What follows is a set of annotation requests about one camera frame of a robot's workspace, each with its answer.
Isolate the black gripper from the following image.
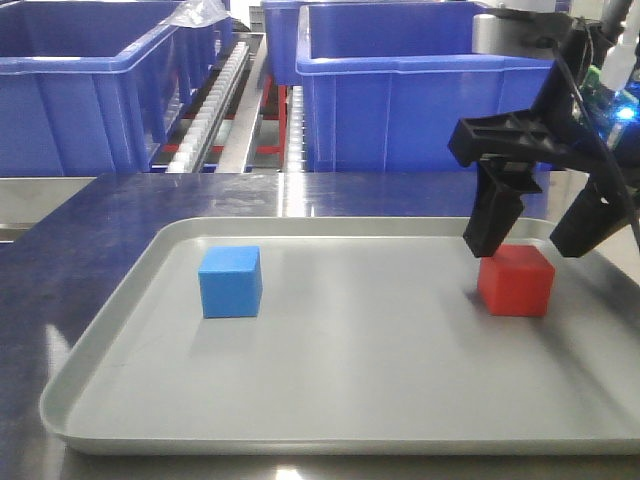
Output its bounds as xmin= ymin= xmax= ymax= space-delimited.
xmin=449 ymin=20 xmax=639 ymax=258

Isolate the red cube block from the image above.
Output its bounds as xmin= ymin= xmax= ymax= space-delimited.
xmin=477 ymin=244 xmax=555 ymax=317

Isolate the blue cube block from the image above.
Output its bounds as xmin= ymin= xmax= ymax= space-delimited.
xmin=198 ymin=246 xmax=263 ymax=319

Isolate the blue bin front right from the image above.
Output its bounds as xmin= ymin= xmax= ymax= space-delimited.
xmin=295 ymin=2 xmax=551 ymax=172

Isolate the blue bin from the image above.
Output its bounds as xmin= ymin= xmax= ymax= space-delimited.
xmin=0 ymin=0 xmax=187 ymax=179
xmin=295 ymin=2 xmax=551 ymax=172
xmin=262 ymin=1 xmax=487 ymax=85
xmin=179 ymin=1 xmax=233 ymax=97

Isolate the blue bin back right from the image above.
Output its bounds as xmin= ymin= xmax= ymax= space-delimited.
xmin=262 ymin=1 xmax=487 ymax=85

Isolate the grey plastic tray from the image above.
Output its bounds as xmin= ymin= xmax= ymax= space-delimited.
xmin=40 ymin=217 xmax=639 ymax=455

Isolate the blue bin back left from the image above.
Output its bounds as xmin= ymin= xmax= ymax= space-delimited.
xmin=179 ymin=1 xmax=233 ymax=97

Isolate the clear plastic bag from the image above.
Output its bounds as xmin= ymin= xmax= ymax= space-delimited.
xmin=166 ymin=0 xmax=230 ymax=28

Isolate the blue bin front left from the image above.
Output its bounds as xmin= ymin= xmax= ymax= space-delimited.
xmin=0 ymin=0 xmax=187 ymax=179

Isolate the white roller rail right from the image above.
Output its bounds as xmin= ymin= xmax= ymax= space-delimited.
xmin=283 ymin=86 xmax=307 ymax=173

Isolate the white roller rail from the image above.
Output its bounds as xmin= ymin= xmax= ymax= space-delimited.
xmin=283 ymin=86 xmax=307 ymax=173
xmin=165 ymin=42 xmax=250 ymax=174

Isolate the red shelf frame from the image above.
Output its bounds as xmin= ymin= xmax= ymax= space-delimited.
xmin=151 ymin=72 xmax=287 ymax=173

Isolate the white roller rail left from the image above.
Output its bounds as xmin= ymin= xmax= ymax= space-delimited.
xmin=165 ymin=42 xmax=250 ymax=174

